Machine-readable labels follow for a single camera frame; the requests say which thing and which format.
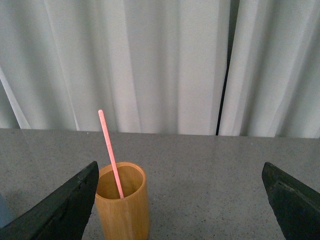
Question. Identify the bamboo chopstick holder cup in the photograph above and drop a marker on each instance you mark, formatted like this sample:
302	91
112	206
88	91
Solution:
123	218

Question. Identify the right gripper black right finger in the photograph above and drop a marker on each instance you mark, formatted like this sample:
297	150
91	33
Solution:
295	205

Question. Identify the white curtain right panel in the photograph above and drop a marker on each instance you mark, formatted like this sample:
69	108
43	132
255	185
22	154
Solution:
273	84

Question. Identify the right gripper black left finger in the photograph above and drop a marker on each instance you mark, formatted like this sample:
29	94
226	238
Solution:
63	215

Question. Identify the white curtain left panel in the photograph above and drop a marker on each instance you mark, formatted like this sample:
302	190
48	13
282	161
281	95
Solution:
152	66

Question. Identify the white curtain panel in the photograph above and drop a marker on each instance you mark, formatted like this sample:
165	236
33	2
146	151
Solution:
273	84
152	66

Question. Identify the pink chopstick in holder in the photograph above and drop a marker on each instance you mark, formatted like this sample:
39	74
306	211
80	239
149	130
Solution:
110	151

